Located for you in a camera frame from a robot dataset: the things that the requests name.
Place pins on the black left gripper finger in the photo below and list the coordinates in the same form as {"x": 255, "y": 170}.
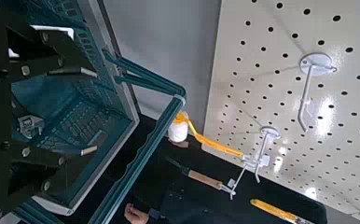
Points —
{"x": 50, "y": 56}
{"x": 44, "y": 168}

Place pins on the blue crate with grey rim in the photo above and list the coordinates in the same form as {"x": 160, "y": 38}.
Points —
{"x": 85, "y": 124}

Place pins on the bare hand of person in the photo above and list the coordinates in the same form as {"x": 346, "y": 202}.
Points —
{"x": 136, "y": 215}

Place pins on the grey shelf back panel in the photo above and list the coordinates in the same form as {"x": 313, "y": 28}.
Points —
{"x": 168, "y": 46}

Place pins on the white pegboard hook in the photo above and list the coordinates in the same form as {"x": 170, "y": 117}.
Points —
{"x": 238, "y": 180}
{"x": 269, "y": 133}
{"x": 316, "y": 63}

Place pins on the white perforated pegboard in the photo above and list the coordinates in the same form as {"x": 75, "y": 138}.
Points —
{"x": 336, "y": 149}

